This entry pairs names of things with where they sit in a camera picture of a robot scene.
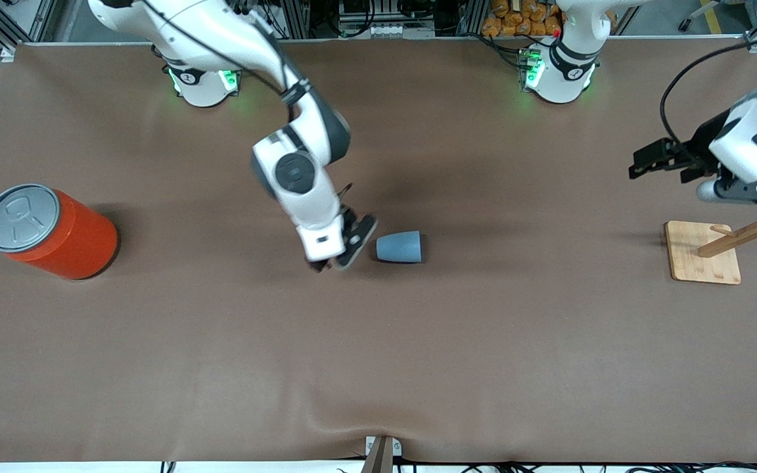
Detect blue plastic cup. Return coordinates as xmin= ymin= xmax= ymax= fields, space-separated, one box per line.
xmin=376 ymin=231 xmax=423 ymax=264

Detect wooden mug tree rack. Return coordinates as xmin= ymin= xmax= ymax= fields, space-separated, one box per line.
xmin=664 ymin=202 xmax=757 ymax=285

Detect brown table cover mat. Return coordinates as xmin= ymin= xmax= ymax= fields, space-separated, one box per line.
xmin=0 ymin=39 xmax=757 ymax=464

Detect white power strip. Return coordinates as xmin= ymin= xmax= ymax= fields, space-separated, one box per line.
xmin=365 ymin=25 xmax=436 ymax=39

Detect orange snack bags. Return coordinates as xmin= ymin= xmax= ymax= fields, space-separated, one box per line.
xmin=482 ymin=0 xmax=563 ymax=38

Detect brown wooden bar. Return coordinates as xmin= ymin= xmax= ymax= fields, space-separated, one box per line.
xmin=360 ymin=436 xmax=394 ymax=473

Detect orange can with grey lid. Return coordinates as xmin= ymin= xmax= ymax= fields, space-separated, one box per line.
xmin=0 ymin=183 xmax=119 ymax=281

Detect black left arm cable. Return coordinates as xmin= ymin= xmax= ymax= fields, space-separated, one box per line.
xmin=659 ymin=41 xmax=757 ymax=146

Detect grey metal bracket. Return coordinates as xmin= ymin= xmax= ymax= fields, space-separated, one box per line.
xmin=365 ymin=436 xmax=403 ymax=458

